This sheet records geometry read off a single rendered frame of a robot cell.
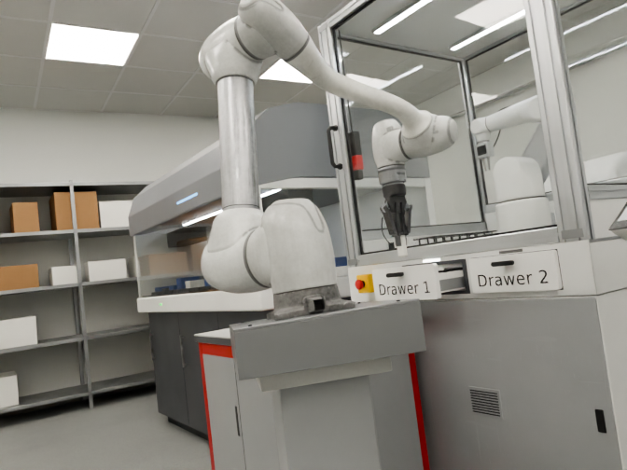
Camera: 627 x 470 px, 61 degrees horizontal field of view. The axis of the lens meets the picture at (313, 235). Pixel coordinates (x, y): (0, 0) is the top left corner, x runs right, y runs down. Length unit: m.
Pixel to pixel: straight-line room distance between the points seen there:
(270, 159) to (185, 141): 3.61
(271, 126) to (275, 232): 1.38
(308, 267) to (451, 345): 0.83
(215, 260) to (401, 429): 0.94
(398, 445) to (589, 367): 0.69
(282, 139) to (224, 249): 1.29
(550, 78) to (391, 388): 1.08
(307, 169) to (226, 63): 1.16
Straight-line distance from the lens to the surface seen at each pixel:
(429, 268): 1.68
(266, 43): 1.49
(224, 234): 1.34
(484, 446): 1.90
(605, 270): 1.61
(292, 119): 2.61
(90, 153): 5.78
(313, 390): 1.17
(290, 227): 1.18
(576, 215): 1.57
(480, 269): 1.73
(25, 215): 5.16
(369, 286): 2.06
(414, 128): 1.62
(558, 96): 1.62
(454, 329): 1.85
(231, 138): 1.44
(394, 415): 1.92
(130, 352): 5.67
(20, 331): 5.07
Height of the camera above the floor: 0.95
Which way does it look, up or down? 4 degrees up
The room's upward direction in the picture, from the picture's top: 7 degrees counter-clockwise
